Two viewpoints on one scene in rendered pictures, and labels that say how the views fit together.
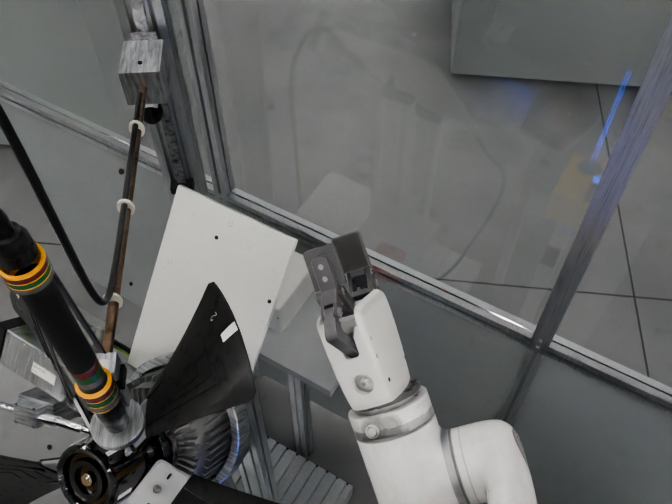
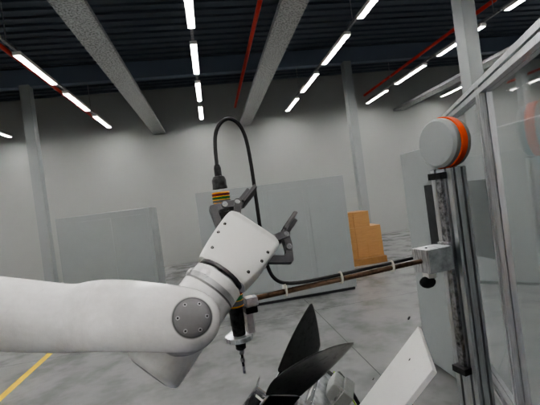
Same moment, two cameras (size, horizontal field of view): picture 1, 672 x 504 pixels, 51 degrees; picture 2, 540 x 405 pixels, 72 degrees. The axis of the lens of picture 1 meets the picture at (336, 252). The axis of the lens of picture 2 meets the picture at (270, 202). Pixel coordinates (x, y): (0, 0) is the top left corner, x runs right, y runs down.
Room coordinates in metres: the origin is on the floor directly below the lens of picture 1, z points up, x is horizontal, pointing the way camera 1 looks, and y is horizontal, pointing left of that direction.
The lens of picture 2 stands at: (0.25, -0.63, 1.77)
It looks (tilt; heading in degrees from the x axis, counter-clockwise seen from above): 0 degrees down; 75
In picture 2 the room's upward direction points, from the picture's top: 7 degrees counter-clockwise
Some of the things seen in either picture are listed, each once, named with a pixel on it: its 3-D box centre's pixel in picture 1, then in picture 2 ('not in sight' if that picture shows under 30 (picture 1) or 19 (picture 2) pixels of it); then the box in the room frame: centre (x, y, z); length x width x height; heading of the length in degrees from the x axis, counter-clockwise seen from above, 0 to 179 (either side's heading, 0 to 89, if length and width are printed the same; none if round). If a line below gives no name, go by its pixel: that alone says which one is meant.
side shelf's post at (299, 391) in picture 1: (300, 399); not in sight; (0.91, 0.11, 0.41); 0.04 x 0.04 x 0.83; 59
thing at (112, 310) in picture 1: (127, 206); (342, 278); (0.69, 0.31, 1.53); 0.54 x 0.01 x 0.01; 4
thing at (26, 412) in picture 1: (30, 413); not in sight; (0.57, 0.58, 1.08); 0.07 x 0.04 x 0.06; 70
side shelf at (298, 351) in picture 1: (292, 322); not in sight; (0.91, 0.11, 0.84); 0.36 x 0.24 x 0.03; 59
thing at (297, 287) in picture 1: (272, 284); not in sight; (0.98, 0.16, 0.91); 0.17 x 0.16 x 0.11; 149
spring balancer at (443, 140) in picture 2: not in sight; (443, 142); (1.10, 0.34, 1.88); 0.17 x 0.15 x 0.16; 59
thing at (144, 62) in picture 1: (145, 70); (434, 258); (1.01, 0.34, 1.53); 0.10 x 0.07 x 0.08; 4
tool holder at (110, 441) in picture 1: (110, 402); (241, 318); (0.39, 0.29, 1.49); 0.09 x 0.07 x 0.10; 4
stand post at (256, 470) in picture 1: (247, 433); not in sight; (0.74, 0.23, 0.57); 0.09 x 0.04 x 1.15; 59
